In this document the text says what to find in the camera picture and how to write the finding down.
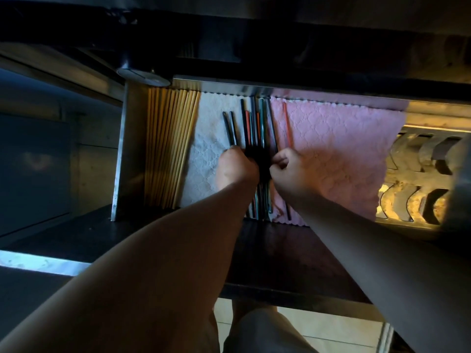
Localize person's right hand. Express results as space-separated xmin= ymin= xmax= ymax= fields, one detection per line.
xmin=269 ymin=147 xmax=314 ymax=205

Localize person's left hand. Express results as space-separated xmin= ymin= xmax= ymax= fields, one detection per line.
xmin=215 ymin=146 xmax=260 ymax=192

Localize black chopstick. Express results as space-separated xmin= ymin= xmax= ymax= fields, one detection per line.
xmin=229 ymin=111 xmax=240 ymax=147
xmin=222 ymin=112 xmax=233 ymax=148

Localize red chopstick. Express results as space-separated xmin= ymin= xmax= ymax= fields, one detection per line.
xmin=282 ymin=101 xmax=294 ymax=150

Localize person's right forearm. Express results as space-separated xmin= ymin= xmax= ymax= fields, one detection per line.
xmin=291 ymin=191 xmax=471 ymax=353

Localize person's left forearm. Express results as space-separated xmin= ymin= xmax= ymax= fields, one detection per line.
xmin=0 ymin=179 xmax=259 ymax=353

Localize white textured cloth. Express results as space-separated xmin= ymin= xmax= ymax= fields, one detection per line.
xmin=179 ymin=92 xmax=254 ymax=209

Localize bundle of dark mixed chopsticks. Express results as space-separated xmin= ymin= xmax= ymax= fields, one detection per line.
xmin=240 ymin=97 xmax=279 ymax=221

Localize pink textured cloth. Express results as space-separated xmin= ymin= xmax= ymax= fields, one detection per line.
xmin=269 ymin=97 xmax=407 ymax=227

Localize row of wooden chopsticks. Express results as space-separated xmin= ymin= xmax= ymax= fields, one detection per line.
xmin=144 ymin=87 xmax=201 ymax=210

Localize round metal disc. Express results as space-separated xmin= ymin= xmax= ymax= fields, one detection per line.
xmin=117 ymin=67 xmax=171 ymax=88

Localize perforated metal rack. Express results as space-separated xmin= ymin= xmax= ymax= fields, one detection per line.
xmin=375 ymin=125 xmax=471 ymax=227

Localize person's grey shorts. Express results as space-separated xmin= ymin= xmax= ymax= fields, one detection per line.
xmin=206 ymin=308 xmax=319 ymax=353

